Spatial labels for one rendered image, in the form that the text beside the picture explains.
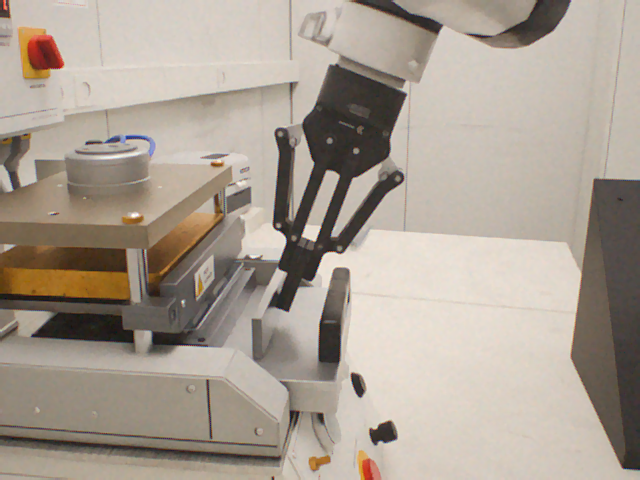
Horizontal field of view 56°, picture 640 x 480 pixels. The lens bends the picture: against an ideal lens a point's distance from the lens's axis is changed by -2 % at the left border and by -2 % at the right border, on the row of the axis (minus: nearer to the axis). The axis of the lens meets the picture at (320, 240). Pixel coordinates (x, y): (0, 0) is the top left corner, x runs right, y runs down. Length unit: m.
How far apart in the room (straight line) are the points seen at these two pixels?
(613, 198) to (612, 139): 1.69
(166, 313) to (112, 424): 0.10
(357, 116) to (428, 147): 2.55
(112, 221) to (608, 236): 0.71
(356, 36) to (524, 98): 2.55
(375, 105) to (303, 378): 0.24
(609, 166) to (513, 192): 0.58
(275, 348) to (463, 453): 0.34
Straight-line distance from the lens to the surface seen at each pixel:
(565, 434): 0.91
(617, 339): 0.90
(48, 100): 0.80
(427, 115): 3.06
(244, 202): 1.76
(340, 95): 0.53
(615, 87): 2.69
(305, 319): 0.64
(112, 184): 0.60
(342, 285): 0.62
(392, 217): 3.17
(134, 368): 0.51
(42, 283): 0.58
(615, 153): 2.71
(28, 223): 0.52
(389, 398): 0.93
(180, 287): 0.52
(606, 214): 0.99
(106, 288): 0.55
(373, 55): 0.52
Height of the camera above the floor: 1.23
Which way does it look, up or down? 17 degrees down
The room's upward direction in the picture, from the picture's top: straight up
